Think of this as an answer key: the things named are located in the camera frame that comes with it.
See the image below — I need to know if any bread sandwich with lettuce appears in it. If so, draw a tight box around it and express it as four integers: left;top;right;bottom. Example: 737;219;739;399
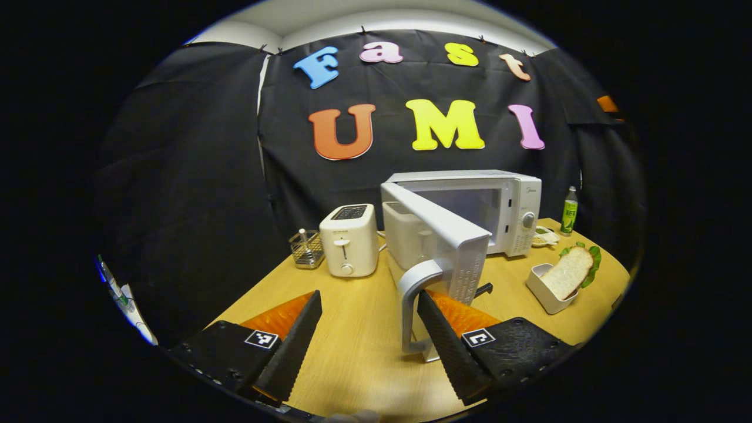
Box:
539;242;602;301

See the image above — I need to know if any white rectangular tray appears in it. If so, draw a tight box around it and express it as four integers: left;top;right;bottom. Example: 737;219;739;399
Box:
526;263;579;315

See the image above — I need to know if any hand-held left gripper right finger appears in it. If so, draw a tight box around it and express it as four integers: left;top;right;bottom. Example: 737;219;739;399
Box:
417;290;579;407

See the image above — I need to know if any green label drink bottle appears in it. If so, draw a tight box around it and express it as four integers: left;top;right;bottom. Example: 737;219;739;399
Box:
560;186;579;237

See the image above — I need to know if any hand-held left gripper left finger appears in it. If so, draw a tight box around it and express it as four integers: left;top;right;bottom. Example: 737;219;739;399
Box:
167;290;324;407

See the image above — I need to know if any white microwave oven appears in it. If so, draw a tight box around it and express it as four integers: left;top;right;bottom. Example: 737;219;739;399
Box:
381;170;543;362

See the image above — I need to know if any black backdrop cloth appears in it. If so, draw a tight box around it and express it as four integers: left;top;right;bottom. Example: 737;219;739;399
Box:
94;28;647;347

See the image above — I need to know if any metal wire rack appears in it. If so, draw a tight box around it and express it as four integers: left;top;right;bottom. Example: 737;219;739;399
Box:
288;229;325;270

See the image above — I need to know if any white plastic object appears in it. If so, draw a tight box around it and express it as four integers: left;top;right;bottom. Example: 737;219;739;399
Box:
96;254;158;346

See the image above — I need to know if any white toaster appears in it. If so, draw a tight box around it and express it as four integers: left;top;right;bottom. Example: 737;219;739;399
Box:
319;203;380;278

